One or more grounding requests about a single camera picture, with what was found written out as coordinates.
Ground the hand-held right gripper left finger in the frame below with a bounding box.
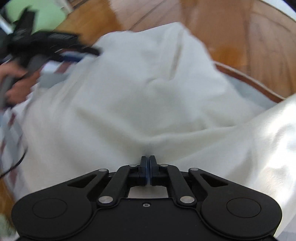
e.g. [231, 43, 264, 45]
[67, 156, 147, 207]

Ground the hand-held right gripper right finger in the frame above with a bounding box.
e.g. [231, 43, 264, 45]
[150, 156, 228, 207]

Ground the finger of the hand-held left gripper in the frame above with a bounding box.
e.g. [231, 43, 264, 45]
[50, 32, 80, 47]
[50, 46, 101, 62]

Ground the white zip jacket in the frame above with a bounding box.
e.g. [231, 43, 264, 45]
[13, 22, 296, 241]

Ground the person's left hand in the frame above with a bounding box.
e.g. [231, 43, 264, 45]
[0, 62, 40, 104]

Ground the checkered rug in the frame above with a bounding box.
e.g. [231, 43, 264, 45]
[0, 53, 287, 193]

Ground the green object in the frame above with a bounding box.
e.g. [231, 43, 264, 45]
[5, 0, 67, 33]

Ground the black cable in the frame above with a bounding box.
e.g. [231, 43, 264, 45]
[0, 148, 28, 179]

